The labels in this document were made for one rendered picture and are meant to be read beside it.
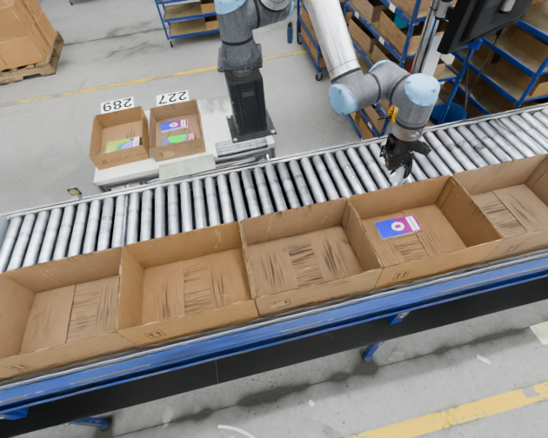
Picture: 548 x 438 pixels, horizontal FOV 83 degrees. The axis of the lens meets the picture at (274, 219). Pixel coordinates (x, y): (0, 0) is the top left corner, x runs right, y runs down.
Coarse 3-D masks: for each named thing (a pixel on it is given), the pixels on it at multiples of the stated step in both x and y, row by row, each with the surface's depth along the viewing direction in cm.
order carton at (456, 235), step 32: (384, 192) 111; (416, 192) 116; (448, 192) 115; (448, 224) 118; (480, 224) 103; (384, 256) 112; (416, 256) 111; (448, 256) 95; (480, 256) 102; (384, 288) 105
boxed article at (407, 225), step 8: (408, 216) 120; (376, 224) 118; (384, 224) 118; (392, 224) 118; (400, 224) 118; (408, 224) 118; (416, 224) 117; (384, 232) 116; (392, 232) 116; (400, 232) 116; (408, 232) 115; (416, 232) 116
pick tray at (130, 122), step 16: (112, 112) 186; (128, 112) 188; (96, 128) 181; (112, 128) 191; (128, 128) 189; (144, 128) 180; (96, 144) 175; (144, 144) 170; (96, 160) 165; (112, 160) 167; (128, 160) 170
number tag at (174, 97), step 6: (186, 90) 191; (156, 96) 189; (162, 96) 189; (168, 96) 189; (174, 96) 189; (180, 96) 188; (186, 96) 188; (162, 102) 187; (168, 102) 187; (174, 102) 187
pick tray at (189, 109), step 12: (156, 108) 186; (168, 108) 188; (180, 108) 190; (192, 108) 191; (156, 120) 192; (168, 120) 192; (192, 120) 190; (156, 132) 185; (168, 132) 185; (180, 132) 184; (192, 132) 183; (156, 144) 179; (168, 144) 164; (180, 144) 165; (192, 144) 167; (204, 144) 176; (156, 156) 168; (168, 156) 170; (180, 156) 172
